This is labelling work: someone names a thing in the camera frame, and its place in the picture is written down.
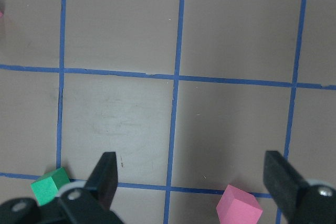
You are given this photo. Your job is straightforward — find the green cube near left arm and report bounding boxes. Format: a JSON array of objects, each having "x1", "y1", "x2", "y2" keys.
[{"x1": 30, "y1": 167, "x2": 70, "y2": 206}]

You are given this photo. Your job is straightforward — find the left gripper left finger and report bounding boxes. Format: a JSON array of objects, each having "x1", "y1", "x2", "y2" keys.
[{"x1": 1, "y1": 152, "x2": 123, "y2": 223}]

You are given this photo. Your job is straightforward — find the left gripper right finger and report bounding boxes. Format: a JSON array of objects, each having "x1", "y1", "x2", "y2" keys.
[{"x1": 263, "y1": 151, "x2": 335, "y2": 223}]

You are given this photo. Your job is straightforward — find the pink cube centre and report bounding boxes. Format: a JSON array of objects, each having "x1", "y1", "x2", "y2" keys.
[{"x1": 216, "y1": 185, "x2": 263, "y2": 224}]

